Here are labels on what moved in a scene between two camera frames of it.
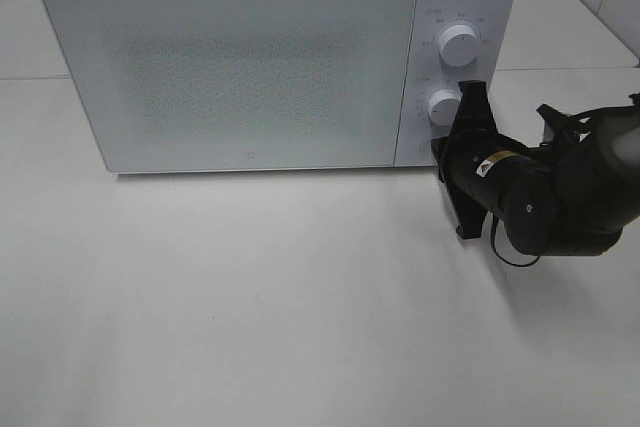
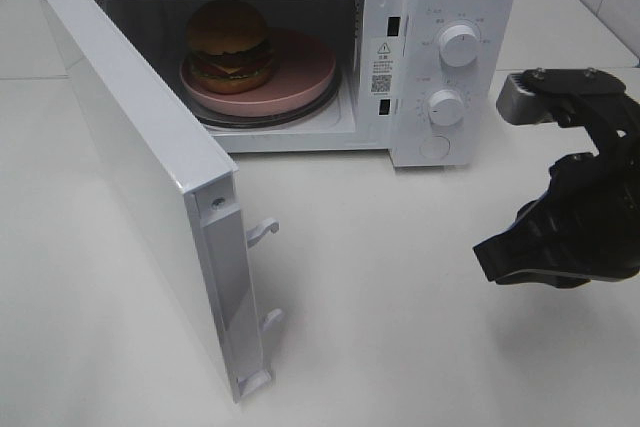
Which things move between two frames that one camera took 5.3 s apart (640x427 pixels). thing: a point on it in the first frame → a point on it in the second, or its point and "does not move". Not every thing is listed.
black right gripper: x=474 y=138 → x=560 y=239
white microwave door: x=223 y=72 → x=187 y=189
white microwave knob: x=459 y=45 does not move
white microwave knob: x=443 y=106 does not move
